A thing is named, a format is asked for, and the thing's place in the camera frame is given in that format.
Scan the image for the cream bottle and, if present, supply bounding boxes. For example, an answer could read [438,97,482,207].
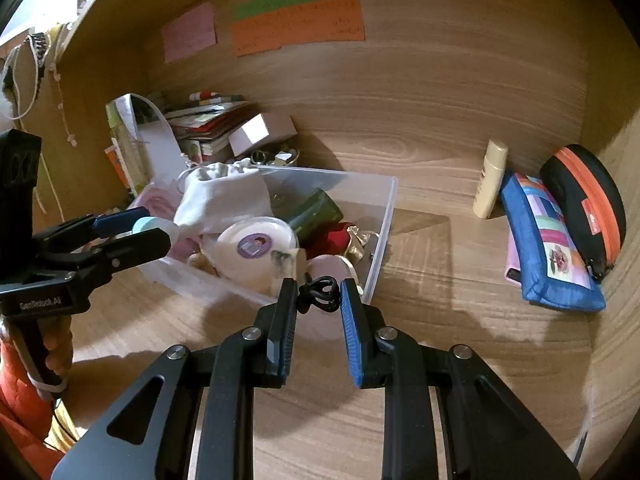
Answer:
[472,140,509,219]

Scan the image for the red cloth pouch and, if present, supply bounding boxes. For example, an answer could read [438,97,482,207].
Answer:
[305,222,353,261]

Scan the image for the pink cloth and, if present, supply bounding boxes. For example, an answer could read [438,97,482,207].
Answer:
[135,185,181,221]

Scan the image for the white hanging cord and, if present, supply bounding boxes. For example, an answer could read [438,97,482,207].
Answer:
[2,42,45,122]

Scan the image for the person's left forearm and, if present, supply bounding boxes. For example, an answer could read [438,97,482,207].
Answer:
[0,332,81,467]

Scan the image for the green sticky note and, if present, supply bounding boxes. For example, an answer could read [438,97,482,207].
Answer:
[231,0,325,22]

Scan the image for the light blue tube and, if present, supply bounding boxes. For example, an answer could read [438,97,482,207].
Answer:
[131,215,179,242]

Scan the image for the pink sticky note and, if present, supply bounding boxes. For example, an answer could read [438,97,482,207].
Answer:
[161,2,218,64]

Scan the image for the dark green bottle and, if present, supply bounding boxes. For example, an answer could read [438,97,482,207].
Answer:
[282,188,346,243]

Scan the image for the white box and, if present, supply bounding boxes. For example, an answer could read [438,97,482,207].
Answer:
[228,112,298,157]

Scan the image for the stack of books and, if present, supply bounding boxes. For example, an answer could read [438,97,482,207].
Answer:
[162,91,261,163]

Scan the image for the orange sticky note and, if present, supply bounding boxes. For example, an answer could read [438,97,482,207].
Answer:
[231,0,366,57]

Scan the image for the person's left hand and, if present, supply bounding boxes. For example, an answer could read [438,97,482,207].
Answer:
[42,312,76,376]

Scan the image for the gold mesh pouch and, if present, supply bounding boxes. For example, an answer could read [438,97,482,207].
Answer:
[345,226,381,263]

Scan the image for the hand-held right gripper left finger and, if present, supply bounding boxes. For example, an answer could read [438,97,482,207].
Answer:
[50,277,301,480]

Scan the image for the blue patchwork pencil case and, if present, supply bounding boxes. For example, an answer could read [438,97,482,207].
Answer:
[501,170,607,313]

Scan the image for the white wrist strap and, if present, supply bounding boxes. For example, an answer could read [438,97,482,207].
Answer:
[15,340,70,395]

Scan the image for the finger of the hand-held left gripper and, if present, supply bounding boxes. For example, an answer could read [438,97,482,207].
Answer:
[32,206,152,257]
[41,226,173,287]

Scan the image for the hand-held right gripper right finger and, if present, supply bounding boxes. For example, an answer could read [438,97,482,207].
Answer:
[339,277,581,480]

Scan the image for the white standing mirror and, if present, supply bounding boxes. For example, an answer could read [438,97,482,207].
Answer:
[106,93,188,196]

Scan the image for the clear plastic storage bin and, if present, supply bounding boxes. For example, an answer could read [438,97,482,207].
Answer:
[127,165,399,306]

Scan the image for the wooden desktop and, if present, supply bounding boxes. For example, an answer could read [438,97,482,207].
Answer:
[65,132,640,480]

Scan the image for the beaded string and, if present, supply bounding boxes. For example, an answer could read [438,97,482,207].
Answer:
[49,60,81,150]

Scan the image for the pink round puff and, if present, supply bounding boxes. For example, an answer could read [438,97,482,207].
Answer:
[305,254,353,286]

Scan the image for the white drawstring pouch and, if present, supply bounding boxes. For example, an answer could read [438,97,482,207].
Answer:
[173,158,273,241]

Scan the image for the small orange box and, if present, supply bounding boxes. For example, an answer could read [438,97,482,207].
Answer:
[104,144,130,188]

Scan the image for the black orange zipper case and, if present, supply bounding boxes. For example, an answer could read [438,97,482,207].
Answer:
[540,144,627,283]

